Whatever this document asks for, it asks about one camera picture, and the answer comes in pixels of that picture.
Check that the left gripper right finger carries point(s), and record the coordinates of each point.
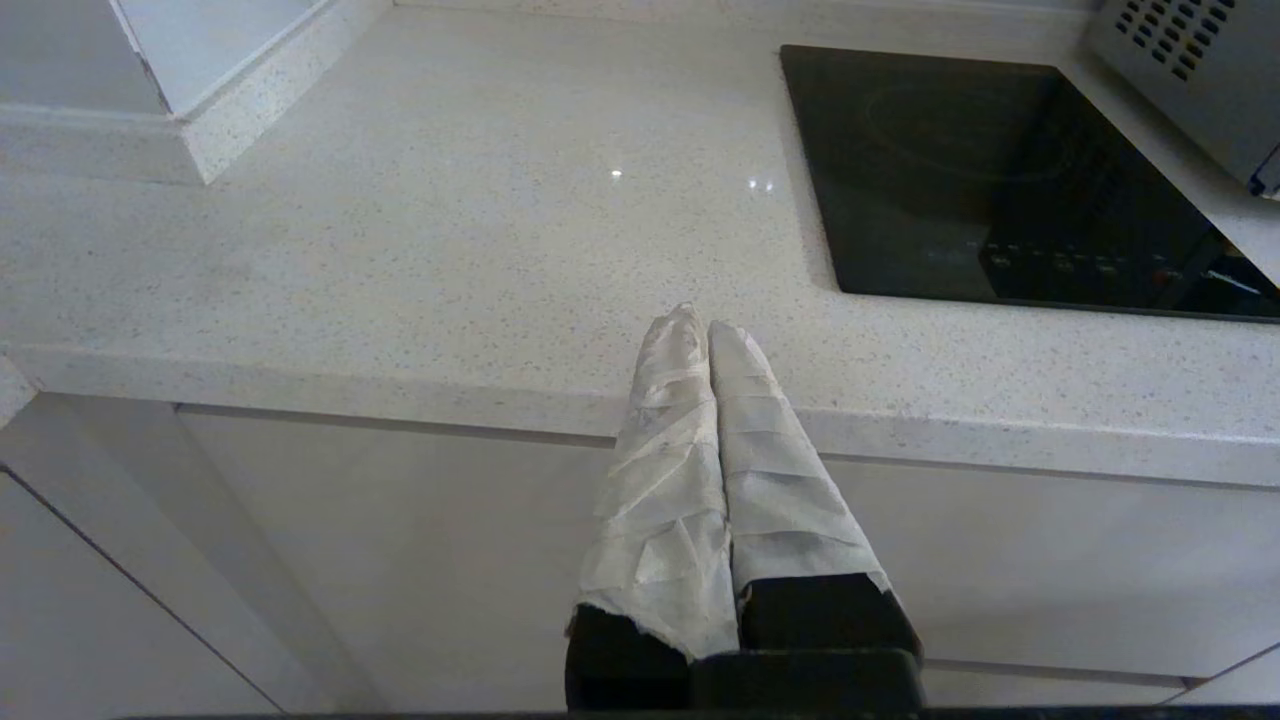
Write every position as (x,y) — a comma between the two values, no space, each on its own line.
(790,530)

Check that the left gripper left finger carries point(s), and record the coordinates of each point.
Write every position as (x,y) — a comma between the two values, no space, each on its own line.
(660,520)

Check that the silver microwave oven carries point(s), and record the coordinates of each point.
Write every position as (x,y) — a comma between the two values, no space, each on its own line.
(1200,70)

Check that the beige cabinet front panel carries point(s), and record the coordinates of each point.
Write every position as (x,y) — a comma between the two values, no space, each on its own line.
(1050,570)
(400,540)

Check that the black induction cooktop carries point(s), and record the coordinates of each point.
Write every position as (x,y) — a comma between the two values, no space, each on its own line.
(920,180)

